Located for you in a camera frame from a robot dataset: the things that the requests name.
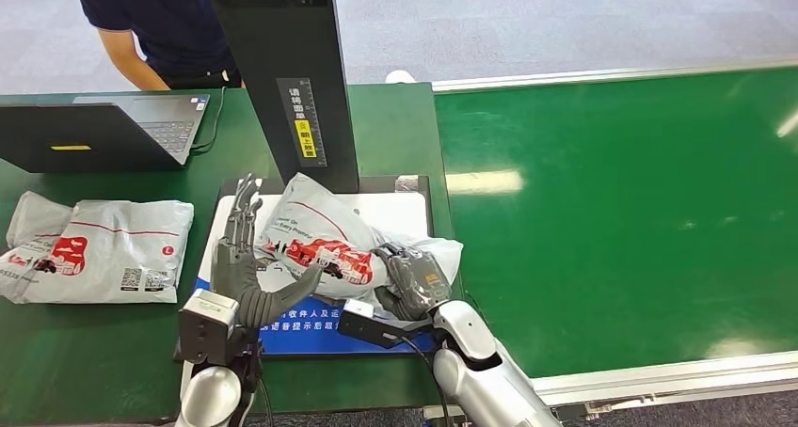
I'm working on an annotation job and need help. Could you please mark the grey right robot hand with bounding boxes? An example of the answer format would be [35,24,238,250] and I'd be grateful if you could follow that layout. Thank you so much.
[372,242,454,323]

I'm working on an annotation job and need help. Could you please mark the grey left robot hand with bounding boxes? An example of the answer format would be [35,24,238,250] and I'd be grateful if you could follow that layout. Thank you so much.
[210,173,324,332]

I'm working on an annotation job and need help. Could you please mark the grey courier bag red logo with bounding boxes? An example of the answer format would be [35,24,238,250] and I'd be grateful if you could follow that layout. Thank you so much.
[255,172,465,320]

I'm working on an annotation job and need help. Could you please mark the green conveyor belt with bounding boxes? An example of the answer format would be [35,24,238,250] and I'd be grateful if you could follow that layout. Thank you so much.
[434,67,798,379]

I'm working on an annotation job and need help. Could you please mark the black scanner machine pillar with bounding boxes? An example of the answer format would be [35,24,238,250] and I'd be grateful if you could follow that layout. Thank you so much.
[202,0,361,195]

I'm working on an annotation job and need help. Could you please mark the white blue instruction sign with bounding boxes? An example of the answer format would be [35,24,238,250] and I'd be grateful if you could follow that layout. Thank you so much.
[194,190,435,356]

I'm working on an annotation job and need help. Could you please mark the grey courier bag QR codes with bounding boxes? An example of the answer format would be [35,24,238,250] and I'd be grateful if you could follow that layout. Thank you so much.
[0,199,196,305]

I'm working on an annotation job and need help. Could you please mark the yellow pillar warning sticker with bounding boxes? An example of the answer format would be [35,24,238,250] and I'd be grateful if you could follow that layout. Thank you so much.
[294,119,317,159]

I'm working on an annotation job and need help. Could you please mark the grey ruler label strip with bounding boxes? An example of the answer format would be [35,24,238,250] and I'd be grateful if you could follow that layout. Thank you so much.
[276,76,328,168]

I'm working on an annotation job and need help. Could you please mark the small crumpled grey courier bag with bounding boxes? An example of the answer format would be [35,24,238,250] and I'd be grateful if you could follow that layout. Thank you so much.
[5,191,74,249]

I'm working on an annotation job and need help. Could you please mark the dark grey open laptop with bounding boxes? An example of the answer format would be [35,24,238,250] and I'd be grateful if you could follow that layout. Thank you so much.
[0,93,212,175]

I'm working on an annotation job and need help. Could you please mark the person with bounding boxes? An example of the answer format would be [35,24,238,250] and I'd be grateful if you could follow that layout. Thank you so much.
[72,0,246,92]

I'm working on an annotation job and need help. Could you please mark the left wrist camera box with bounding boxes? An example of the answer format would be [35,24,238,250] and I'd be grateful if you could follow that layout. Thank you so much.
[177,289,241,368]

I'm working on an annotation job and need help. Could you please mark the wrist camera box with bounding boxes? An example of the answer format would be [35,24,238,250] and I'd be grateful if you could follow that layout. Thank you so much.
[177,289,241,368]
[337,298,435,351]

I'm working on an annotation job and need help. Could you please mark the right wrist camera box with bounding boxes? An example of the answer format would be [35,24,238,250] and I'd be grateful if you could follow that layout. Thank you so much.
[337,298,435,351]

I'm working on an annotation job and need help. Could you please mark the black machine base plate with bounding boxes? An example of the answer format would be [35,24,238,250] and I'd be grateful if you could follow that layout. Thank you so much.
[212,174,452,358]

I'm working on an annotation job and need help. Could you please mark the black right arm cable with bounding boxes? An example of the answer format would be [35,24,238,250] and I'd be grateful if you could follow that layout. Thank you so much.
[395,333,454,427]

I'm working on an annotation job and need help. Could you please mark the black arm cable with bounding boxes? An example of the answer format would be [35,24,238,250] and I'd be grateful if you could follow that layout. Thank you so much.
[395,333,454,427]
[257,377,277,427]

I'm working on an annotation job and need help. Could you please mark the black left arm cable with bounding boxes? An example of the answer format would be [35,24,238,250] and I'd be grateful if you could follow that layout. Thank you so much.
[257,377,277,427]

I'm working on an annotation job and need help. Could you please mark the black laptop power cable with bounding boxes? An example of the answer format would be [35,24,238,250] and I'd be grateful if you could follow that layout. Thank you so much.
[189,86,227,154]

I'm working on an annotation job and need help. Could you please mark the aluminium conveyor rail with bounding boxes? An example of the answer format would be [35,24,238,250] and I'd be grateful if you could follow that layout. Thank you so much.
[530,349,798,422]
[431,55,798,94]

